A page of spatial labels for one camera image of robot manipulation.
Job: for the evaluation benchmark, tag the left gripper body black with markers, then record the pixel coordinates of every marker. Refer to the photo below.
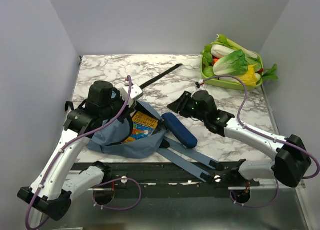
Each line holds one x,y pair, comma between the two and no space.
116,107

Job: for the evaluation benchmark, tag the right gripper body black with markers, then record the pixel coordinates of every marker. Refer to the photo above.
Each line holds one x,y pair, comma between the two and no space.
193,111

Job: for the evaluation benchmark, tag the blue pencil case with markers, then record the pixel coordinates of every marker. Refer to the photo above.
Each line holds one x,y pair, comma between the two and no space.
179,130

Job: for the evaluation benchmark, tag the orange comic book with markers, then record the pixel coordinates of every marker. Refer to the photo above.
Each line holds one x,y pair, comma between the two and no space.
143,126

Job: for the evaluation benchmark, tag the blue student backpack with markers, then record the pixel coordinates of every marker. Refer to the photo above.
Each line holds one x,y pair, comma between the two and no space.
119,124

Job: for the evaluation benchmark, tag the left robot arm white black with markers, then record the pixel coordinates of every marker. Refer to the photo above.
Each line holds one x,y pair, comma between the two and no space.
51,194

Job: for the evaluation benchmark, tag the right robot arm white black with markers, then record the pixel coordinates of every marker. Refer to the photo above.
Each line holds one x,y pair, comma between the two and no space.
288,160

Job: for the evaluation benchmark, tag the green vegetable tray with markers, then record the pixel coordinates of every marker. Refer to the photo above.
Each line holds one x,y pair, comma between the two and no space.
225,84

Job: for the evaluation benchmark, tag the green leafy lettuce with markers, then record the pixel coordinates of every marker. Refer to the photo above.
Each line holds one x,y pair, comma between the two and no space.
236,63

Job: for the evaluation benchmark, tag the yellow leafy vegetable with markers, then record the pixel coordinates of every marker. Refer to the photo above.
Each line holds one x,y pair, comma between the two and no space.
250,78

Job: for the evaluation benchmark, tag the white napa cabbage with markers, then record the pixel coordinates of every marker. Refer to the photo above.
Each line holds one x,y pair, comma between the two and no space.
220,51

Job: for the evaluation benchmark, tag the bok choy stalk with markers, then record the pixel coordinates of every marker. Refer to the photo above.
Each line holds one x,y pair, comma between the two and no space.
224,41

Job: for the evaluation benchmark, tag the dark green spinach leaf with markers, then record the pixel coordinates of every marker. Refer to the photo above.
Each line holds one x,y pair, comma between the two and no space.
270,74

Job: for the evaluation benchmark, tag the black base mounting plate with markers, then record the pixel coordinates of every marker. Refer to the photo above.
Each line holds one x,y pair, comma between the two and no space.
169,181

